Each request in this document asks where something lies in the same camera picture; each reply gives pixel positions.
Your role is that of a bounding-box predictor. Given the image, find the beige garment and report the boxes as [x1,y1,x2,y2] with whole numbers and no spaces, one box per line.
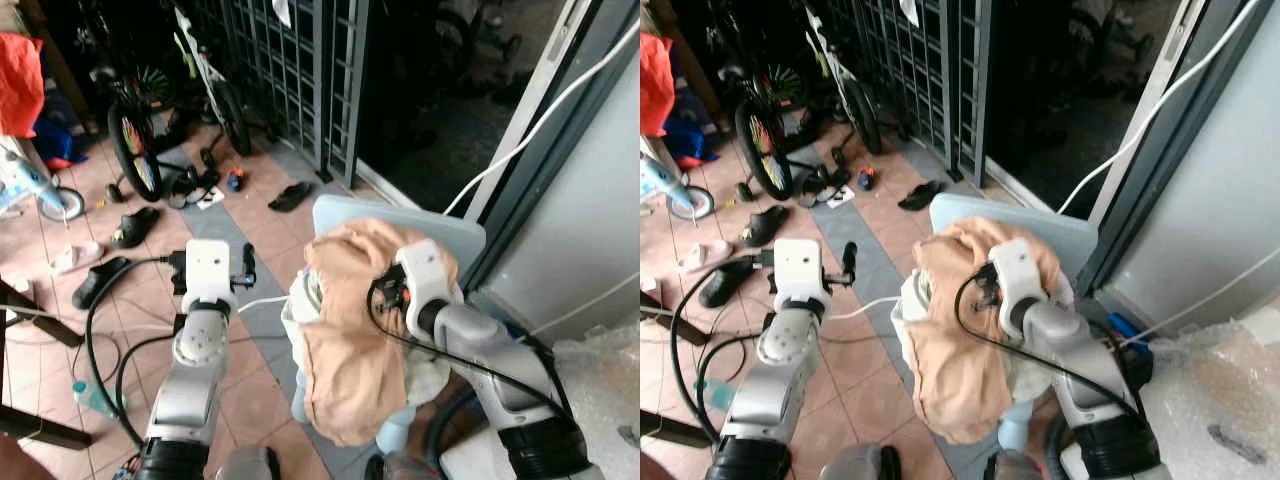
[905,217,1067,447]
[289,217,463,449]

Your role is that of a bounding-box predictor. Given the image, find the black clog shoe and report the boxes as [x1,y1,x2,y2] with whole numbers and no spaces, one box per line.
[739,204,792,249]
[109,206,162,250]

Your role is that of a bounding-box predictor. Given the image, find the black rubber slipper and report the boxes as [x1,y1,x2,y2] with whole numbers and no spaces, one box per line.
[71,256,134,310]
[697,256,757,309]

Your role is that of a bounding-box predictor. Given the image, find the pale pink slipper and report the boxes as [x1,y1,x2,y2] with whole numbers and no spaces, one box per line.
[679,239,734,274]
[49,239,105,277]

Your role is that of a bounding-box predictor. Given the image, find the black open sandal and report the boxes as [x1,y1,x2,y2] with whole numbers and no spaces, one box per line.
[896,179,945,212]
[267,181,317,214]

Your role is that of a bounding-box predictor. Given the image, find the black bicycle colourful spokes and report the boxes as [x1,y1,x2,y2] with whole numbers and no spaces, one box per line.
[718,0,801,203]
[85,0,169,205]

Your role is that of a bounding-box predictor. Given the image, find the light blue child's ride-on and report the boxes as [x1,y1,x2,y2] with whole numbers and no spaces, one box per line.
[0,138,87,224]
[640,148,717,222]

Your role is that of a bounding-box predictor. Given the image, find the clear plastic bottle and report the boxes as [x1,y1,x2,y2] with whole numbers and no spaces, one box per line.
[71,378,128,421]
[694,376,738,415]

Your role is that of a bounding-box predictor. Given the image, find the blue cloth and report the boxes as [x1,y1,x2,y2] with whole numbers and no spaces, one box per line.
[31,108,91,171]
[661,112,721,168]

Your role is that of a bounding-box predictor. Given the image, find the white green bicycle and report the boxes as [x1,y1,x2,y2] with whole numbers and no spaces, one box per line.
[803,5,885,158]
[170,5,255,161]

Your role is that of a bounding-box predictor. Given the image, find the grey right robot leg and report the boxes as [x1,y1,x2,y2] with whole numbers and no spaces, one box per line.
[364,450,442,480]
[984,449,1048,480]

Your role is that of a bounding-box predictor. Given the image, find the grey robot leg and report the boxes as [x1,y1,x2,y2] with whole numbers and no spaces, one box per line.
[819,442,902,480]
[984,449,1048,480]
[364,450,442,480]
[214,444,284,480]

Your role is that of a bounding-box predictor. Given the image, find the dark wooden furniture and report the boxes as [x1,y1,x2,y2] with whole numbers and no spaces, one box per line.
[0,277,95,452]
[640,280,714,450]

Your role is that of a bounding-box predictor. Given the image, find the dark metal grille gate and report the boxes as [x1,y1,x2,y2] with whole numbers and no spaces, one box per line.
[828,0,993,189]
[188,0,373,189]

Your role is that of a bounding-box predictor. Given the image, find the grey left robot leg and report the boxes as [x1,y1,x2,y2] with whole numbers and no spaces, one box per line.
[214,444,284,480]
[819,442,902,480]

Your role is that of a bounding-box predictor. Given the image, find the red cloth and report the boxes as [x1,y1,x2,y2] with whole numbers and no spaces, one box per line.
[640,31,677,139]
[0,31,47,140]

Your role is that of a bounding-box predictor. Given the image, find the clear bubble wrap sheet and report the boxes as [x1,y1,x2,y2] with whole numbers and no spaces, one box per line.
[1138,305,1280,480]
[548,318,641,480]

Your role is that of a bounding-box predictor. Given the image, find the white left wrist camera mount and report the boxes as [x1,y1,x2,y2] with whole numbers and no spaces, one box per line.
[183,239,236,313]
[772,239,827,313]

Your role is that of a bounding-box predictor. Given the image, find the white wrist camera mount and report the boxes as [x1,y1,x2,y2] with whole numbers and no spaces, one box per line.
[183,239,236,313]
[987,238,1053,334]
[394,238,464,338]
[772,239,827,313]

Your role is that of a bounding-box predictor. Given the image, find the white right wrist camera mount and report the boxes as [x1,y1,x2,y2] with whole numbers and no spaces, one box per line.
[987,238,1053,334]
[394,238,464,338]

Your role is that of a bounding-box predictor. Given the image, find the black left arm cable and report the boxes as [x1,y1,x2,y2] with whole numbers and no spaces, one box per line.
[84,256,189,447]
[670,254,773,445]

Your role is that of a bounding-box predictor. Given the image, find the black corrugated hose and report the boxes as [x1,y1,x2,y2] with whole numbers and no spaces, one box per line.
[1042,412,1079,473]
[426,386,485,473]

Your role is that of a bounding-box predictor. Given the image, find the thin white cable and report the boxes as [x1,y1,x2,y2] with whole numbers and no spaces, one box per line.
[528,268,641,337]
[1118,244,1280,349]

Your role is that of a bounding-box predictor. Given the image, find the dark grey door frame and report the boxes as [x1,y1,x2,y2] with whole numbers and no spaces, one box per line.
[462,0,641,293]
[1075,0,1280,298]

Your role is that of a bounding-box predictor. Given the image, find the thick white hose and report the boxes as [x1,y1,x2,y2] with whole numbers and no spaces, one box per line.
[1057,0,1266,216]
[443,22,641,217]

